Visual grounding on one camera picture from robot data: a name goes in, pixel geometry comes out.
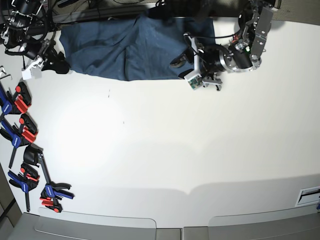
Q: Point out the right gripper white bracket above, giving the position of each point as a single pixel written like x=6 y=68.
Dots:
x=55 y=61

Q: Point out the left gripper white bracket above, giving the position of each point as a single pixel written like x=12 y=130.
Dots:
x=198 y=76

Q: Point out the blue T-shirt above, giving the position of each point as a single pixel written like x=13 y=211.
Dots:
x=131 y=49

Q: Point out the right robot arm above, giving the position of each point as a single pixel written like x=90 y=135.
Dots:
x=27 y=30

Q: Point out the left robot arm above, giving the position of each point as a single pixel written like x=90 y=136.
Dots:
x=242 y=54

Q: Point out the black hex key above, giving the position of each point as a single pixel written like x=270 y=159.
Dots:
x=4 y=74

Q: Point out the blue red bar clamp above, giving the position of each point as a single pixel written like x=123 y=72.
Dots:
x=23 y=136
x=52 y=192
x=26 y=180
x=15 y=104

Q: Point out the grey chair backrest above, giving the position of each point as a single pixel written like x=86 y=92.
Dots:
x=34 y=227
x=279 y=224

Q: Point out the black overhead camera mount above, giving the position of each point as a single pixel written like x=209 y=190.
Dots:
x=201 y=9

